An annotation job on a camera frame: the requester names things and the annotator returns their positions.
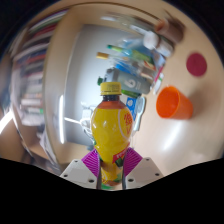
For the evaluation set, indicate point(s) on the shelf unit with books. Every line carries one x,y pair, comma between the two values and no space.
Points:
31,73

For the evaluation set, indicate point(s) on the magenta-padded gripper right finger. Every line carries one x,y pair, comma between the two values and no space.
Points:
145,171

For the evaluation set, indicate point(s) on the orange plastic cup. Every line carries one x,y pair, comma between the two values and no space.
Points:
173,103

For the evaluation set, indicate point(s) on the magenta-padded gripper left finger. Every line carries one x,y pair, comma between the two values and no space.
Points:
78,173

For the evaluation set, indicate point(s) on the brown round container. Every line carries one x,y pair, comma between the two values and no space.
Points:
171,30

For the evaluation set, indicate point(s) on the white lidded jar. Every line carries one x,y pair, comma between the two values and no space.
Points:
151,40

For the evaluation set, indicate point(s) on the white handheld device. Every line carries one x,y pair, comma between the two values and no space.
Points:
139,111

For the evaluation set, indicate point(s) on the yellow-capped yellow drink bottle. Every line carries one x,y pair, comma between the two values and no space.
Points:
110,130

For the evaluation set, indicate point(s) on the flat round red coaster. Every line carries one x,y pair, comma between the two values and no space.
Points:
196,64

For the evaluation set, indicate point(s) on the green plastic bottle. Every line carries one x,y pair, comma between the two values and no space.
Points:
133,53

